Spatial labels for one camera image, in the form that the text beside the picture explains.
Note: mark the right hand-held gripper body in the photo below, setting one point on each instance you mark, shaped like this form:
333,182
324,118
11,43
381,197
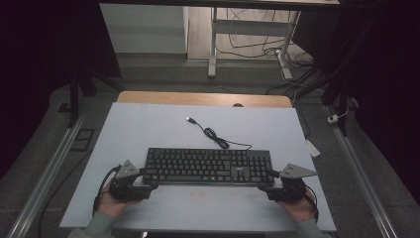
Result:
287,188

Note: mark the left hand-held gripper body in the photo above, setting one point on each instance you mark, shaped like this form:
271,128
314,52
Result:
127,186

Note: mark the black keyboard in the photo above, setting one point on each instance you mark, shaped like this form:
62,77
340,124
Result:
208,165

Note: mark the person's right hand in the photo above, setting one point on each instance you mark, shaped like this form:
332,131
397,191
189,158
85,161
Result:
298,210

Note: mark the person's left hand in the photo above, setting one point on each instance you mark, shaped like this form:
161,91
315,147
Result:
110,205

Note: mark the white table cover board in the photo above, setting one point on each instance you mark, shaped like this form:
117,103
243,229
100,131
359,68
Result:
165,132

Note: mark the white paper tag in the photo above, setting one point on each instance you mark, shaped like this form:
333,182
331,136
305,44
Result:
312,148

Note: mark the small white box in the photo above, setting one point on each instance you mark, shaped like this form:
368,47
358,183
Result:
332,119

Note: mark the black metal stand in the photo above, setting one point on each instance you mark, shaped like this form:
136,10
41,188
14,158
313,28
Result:
341,99
74,95

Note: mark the white cabinet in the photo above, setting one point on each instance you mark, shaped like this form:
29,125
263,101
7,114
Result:
142,28

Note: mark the black floor frame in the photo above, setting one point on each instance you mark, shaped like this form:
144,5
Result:
82,139

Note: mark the grey metal rail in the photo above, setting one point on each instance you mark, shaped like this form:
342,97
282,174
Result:
49,168
363,178

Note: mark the white desk frame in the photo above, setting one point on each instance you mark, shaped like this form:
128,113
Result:
247,28

